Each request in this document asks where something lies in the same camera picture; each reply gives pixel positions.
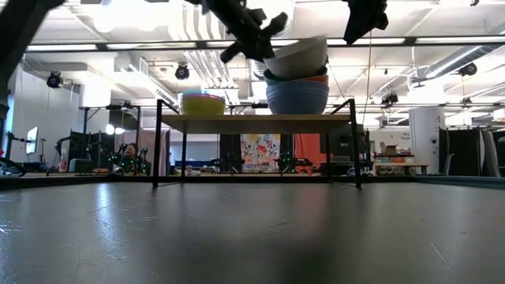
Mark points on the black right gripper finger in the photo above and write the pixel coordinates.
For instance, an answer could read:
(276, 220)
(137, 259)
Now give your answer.
(355, 33)

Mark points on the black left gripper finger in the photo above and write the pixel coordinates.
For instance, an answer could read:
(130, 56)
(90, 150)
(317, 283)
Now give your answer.
(267, 47)
(254, 49)

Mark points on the large pale green bowl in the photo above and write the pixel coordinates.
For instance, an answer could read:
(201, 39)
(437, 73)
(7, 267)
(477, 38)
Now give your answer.
(296, 59)

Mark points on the large teal bowl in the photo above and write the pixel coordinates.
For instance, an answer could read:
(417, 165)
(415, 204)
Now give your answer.
(276, 80)

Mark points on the large orange bowl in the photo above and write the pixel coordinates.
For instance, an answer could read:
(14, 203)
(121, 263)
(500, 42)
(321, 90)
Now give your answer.
(317, 79)

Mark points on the large blue bowl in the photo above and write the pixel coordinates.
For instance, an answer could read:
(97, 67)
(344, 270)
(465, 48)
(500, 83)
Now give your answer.
(296, 100)

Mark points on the small pink bowl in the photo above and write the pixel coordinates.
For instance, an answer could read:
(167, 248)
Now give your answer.
(205, 96)

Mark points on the small teal bowl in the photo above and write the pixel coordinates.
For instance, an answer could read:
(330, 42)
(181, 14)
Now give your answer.
(193, 92)

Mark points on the small lime green bowl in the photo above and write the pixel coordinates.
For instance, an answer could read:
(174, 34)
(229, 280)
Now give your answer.
(203, 107)

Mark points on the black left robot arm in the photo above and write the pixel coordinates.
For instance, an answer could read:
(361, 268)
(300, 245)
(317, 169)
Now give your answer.
(19, 27)

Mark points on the black ceiling spotlight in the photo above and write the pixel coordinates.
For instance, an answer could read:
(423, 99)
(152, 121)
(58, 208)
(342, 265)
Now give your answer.
(54, 79)
(468, 69)
(390, 98)
(182, 72)

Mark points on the colourful floral poster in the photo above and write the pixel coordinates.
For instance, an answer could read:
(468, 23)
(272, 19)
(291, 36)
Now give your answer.
(260, 152)

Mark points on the orange cloth curtain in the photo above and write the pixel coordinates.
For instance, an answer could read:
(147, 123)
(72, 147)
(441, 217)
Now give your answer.
(307, 148)

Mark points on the white round column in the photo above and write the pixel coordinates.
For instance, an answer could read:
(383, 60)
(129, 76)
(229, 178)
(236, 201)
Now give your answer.
(426, 130)

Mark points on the cardboard box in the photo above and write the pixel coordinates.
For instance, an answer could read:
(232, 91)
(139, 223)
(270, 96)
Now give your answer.
(390, 150)

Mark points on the pink cloth curtain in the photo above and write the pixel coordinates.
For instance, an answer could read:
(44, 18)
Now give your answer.
(150, 138)

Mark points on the wooden table with bins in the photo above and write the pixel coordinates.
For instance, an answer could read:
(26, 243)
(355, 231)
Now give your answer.
(398, 165)

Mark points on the black partition panel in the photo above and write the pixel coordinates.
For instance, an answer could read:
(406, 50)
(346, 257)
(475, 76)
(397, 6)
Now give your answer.
(461, 152)

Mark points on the person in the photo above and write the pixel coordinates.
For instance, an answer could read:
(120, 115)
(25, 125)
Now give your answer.
(131, 151)

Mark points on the white-lit monitor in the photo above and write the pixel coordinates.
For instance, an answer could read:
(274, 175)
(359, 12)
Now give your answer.
(32, 140)

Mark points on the black monitor stand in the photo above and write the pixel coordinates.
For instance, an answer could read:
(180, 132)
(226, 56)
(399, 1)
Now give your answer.
(9, 146)

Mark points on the wooden shelf with black frame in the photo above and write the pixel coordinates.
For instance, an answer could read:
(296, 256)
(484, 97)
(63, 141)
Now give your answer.
(256, 124)

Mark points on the black overhead frame beam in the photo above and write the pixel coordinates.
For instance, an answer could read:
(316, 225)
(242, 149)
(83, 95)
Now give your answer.
(158, 45)

